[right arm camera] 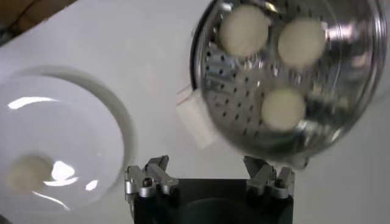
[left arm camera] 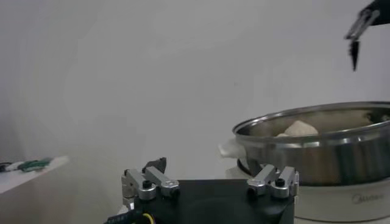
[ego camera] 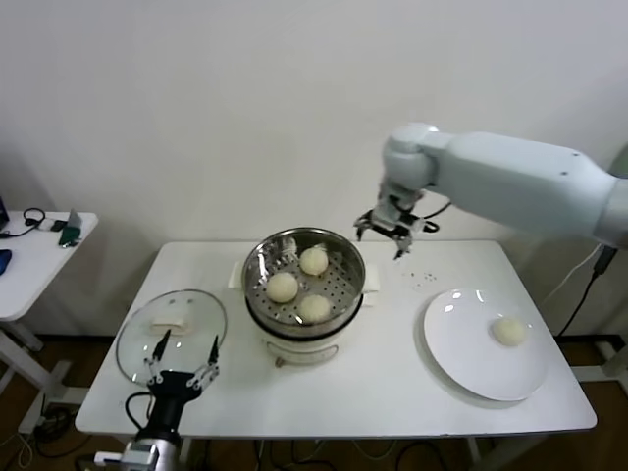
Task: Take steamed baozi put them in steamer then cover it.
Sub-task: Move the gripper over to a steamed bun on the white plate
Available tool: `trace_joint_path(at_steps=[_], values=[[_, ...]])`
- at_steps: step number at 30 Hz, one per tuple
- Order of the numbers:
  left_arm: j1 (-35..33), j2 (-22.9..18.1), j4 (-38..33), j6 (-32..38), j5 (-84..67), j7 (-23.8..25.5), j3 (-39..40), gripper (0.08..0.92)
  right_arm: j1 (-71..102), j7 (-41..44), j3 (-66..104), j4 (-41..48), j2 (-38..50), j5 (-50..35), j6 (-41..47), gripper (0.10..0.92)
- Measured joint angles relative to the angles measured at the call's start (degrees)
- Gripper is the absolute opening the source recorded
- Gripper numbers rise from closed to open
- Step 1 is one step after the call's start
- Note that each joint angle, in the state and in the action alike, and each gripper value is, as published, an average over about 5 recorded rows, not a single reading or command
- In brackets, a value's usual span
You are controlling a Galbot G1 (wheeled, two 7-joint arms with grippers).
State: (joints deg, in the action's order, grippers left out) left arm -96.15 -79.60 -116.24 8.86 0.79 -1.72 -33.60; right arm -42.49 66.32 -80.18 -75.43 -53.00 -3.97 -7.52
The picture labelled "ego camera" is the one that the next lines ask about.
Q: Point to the white round plate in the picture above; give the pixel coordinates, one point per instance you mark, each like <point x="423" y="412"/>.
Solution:
<point x="456" y="343"/>

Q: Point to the small white device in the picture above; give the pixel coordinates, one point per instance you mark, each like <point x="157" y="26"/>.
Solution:
<point x="46" y="225"/>

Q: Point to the green holder object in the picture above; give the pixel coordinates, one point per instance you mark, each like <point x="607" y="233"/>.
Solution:
<point x="71" y="235"/>

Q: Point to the blue object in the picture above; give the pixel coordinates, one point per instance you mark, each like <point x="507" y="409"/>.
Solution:
<point x="4" y="262"/>

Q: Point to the black power adapter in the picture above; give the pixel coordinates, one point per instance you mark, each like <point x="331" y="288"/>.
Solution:
<point x="606" y="257"/>

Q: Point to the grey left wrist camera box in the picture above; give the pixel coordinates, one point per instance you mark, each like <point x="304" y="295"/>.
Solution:
<point x="115" y="457"/>

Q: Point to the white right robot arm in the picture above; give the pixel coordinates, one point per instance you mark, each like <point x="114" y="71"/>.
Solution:
<point x="515" y="172"/>

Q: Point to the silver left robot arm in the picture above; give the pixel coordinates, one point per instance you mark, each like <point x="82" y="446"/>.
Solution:
<point x="164" y="454"/>

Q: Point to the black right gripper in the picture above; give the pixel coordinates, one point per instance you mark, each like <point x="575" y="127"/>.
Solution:
<point x="392" y="211"/>

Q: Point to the pale green object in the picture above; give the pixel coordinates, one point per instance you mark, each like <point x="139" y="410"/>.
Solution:
<point x="622" y="158"/>

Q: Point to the stainless steel steamer basket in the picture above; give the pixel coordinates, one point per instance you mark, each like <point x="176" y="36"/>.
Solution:
<point x="343" y="289"/>

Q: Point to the white electric cooker pot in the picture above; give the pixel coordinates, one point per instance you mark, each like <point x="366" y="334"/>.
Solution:
<point x="304" y="350"/>

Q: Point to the dark crumbs scatter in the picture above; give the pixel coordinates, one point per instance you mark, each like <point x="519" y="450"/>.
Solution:
<point x="421" y="276"/>

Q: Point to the white steamed baozi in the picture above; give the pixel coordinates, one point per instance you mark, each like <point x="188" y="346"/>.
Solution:
<point x="508" y="332"/>
<point x="282" y="288"/>
<point x="314" y="309"/>
<point x="313" y="261"/>

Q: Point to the small black device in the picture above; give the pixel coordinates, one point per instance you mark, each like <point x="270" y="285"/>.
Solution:
<point x="59" y="226"/>

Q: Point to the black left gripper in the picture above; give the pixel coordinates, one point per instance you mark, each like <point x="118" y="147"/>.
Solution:
<point x="169" y="407"/>

